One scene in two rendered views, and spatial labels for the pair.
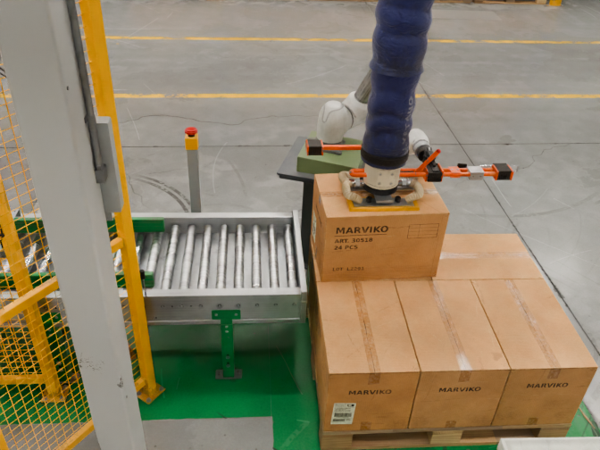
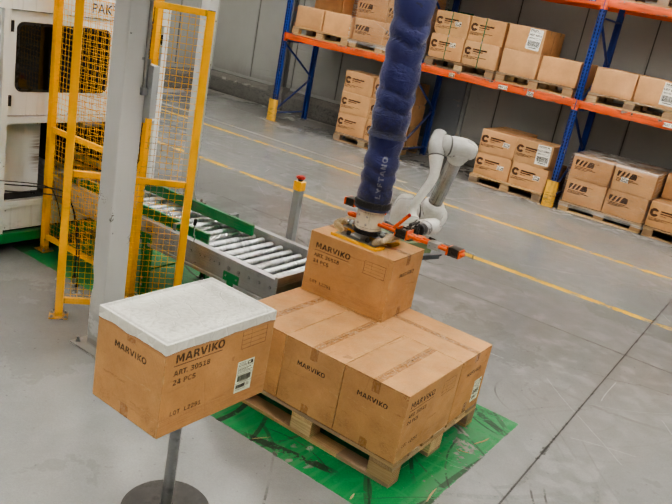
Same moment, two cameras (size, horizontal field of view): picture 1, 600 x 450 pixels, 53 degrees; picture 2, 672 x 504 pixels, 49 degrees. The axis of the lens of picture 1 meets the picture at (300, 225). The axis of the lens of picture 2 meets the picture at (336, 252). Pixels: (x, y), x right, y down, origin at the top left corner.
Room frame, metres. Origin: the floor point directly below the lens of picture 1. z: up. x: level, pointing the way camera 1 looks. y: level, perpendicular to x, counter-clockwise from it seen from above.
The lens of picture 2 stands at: (-1.01, -2.96, 2.29)
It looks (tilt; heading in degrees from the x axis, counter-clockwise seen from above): 19 degrees down; 38
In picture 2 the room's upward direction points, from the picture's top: 11 degrees clockwise
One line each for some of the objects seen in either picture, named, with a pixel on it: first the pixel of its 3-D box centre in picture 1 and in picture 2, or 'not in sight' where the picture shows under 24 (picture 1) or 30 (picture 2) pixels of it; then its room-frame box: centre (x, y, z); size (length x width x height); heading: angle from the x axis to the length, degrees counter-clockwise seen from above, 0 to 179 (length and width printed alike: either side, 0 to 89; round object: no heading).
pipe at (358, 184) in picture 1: (379, 184); (367, 230); (2.52, -0.38, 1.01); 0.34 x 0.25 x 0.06; 97
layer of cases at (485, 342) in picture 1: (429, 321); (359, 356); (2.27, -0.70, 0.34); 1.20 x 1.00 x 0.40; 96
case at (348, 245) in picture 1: (375, 225); (362, 269); (2.55, -0.39, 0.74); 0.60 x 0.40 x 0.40; 99
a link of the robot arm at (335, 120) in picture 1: (332, 120); (404, 209); (3.22, -0.16, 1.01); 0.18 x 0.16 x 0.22; 140
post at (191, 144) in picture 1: (196, 211); (289, 244); (2.95, 0.62, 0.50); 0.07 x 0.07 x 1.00; 6
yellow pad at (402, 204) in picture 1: (383, 201); (357, 238); (2.43, -0.39, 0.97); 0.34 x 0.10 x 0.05; 97
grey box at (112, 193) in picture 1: (82, 165); (143, 89); (1.52, 0.65, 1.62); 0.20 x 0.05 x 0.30; 96
